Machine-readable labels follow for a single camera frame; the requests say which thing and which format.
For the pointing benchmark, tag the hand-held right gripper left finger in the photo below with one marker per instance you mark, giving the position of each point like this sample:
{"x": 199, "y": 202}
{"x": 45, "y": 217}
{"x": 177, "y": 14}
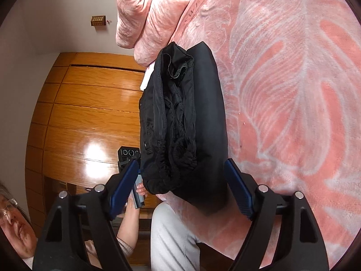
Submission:
{"x": 124, "y": 189}

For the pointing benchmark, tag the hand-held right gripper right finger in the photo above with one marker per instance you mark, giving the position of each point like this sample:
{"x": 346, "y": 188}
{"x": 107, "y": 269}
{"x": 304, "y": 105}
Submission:
{"x": 238, "y": 189}

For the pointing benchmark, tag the black pants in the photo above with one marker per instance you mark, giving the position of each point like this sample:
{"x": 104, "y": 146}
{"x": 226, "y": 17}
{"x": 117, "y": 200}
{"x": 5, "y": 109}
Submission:
{"x": 203, "y": 104}

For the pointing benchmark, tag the person's left forearm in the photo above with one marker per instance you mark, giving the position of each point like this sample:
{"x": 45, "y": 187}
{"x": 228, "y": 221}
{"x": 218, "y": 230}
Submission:
{"x": 128, "y": 228}

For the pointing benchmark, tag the person's left hand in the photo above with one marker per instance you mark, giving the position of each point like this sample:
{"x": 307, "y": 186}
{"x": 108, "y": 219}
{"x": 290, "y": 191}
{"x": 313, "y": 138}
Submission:
{"x": 141, "y": 191}

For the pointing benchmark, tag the wooden wardrobe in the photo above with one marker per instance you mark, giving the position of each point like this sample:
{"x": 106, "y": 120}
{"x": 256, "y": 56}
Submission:
{"x": 84, "y": 104}

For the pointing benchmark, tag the person's leg in white trousers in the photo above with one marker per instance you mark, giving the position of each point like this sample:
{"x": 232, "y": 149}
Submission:
{"x": 169, "y": 237}

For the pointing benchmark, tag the pink leaf-print blanket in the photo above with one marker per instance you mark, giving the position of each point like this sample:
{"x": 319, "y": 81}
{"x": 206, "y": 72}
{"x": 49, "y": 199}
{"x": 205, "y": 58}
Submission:
{"x": 282, "y": 90}

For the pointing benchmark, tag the person's head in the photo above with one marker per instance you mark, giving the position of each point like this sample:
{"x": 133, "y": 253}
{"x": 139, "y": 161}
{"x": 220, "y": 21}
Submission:
{"x": 17, "y": 231}

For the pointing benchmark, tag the person's glasses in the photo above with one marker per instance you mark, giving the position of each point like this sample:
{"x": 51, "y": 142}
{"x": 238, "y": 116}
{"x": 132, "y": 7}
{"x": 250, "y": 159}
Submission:
{"x": 7, "y": 207}

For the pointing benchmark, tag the pink velvet pillow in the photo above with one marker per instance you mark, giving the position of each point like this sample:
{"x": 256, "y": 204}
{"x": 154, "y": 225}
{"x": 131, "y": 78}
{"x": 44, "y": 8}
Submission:
{"x": 163, "y": 34}
{"x": 135, "y": 14}

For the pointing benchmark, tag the wooden wall lamp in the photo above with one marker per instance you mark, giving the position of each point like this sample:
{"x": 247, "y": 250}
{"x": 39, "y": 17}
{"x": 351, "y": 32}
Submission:
{"x": 98, "y": 21}

